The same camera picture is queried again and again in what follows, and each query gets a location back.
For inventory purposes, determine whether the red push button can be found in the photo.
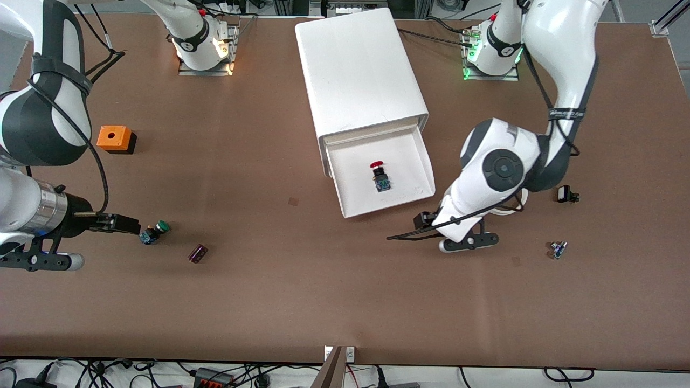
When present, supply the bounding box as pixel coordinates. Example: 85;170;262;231
370;161;392;193

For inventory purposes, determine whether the wooden beam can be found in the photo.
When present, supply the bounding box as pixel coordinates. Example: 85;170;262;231
310;346;346;388

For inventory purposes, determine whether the white drawer cabinet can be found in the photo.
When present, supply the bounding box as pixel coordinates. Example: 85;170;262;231
295;8;430;178

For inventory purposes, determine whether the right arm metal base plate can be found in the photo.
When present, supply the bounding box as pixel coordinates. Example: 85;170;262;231
178;24;239;76

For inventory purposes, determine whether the white drawer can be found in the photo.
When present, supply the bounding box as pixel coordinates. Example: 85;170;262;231
325;125;436;219

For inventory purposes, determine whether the aluminium frame post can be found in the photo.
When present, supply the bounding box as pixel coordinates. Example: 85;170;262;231
650;0;690;37

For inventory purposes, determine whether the left arm black velcro strap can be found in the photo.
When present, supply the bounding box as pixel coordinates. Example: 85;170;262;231
548;107;587;121

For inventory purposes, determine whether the grey device box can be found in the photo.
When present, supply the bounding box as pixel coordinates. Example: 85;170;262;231
323;0;391;16

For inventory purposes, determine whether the black floor cable loop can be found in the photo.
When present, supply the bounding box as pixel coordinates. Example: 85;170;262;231
543;368;595;382

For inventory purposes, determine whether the right arm black velcro strap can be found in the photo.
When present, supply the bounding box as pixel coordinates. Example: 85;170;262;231
30;56;93;96

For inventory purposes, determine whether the black power strip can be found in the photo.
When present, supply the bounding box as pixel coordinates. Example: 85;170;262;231
194;368;235;388

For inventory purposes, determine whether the orange button box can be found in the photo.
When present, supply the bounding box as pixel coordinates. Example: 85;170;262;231
96;126;137;155

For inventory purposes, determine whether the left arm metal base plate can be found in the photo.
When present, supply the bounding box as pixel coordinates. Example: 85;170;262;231
463;24;521;81

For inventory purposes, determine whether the green push button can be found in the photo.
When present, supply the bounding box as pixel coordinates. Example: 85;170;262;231
139;220;171;246

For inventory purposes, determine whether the arm black velcro strap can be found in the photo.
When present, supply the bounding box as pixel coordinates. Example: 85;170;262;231
30;56;93;96
548;107;587;121

